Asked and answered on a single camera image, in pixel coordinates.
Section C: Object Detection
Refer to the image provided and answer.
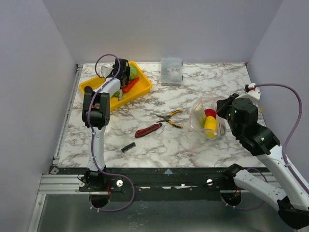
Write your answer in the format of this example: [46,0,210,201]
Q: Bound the green cabbage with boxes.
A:
[129,64,138,81]

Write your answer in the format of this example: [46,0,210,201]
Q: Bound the green grapes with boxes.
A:
[113,91,120,97]

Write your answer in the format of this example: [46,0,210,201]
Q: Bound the yellow plastic tray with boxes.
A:
[79,61,152,112]

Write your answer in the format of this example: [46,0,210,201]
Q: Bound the purple red onion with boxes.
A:
[217,123,226,136]

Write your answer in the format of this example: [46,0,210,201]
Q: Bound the yellow lemon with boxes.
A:
[204,116,217,138]

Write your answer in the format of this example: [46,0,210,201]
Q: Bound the red tomato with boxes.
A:
[204,109,217,118]

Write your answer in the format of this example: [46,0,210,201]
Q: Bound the clear zip top bag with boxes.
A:
[189,97,226,140]

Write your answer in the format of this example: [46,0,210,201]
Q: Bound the green white leek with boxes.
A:
[194,105,207,129]

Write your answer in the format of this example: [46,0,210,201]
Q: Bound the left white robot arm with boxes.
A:
[82,57,130,191]

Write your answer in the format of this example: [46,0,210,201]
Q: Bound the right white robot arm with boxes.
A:
[216,93,309,230]

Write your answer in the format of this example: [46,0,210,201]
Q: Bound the orange carrot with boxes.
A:
[122,77,139,93]

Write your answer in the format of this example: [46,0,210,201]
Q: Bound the grey fish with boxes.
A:
[117,91,123,101]

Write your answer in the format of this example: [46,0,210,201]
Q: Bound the clear plastic screw box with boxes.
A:
[160,58,183,86]

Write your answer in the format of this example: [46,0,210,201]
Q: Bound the red black utility knife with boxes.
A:
[135,123,162,138]

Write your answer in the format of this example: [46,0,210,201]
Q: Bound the black chip comb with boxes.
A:
[121,142,136,153]

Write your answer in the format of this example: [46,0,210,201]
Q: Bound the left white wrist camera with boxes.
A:
[100,66,113,78]

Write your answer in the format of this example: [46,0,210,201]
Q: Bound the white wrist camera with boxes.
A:
[244,83,261,102]
[100,66,113,78]

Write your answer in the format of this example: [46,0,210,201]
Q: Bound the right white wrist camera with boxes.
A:
[244,83,261,102]

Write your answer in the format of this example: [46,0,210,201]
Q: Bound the yellow handled pliers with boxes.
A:
[156,109,183,129]

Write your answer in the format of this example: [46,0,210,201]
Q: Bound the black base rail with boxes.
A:
[50,166,239,202]

